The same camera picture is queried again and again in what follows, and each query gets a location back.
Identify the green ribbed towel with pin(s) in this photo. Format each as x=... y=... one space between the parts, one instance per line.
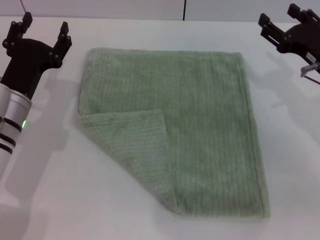
x=200 y=125

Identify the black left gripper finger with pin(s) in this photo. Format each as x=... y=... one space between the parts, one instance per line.
x=62 y=45
x=18 y=27

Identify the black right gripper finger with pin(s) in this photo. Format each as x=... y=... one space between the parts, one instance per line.
x=273 y=33
x=306 y=16

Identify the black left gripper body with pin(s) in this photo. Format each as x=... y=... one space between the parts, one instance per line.
x=27 y=65

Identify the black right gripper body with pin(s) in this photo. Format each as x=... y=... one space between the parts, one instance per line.
x=305 y=40

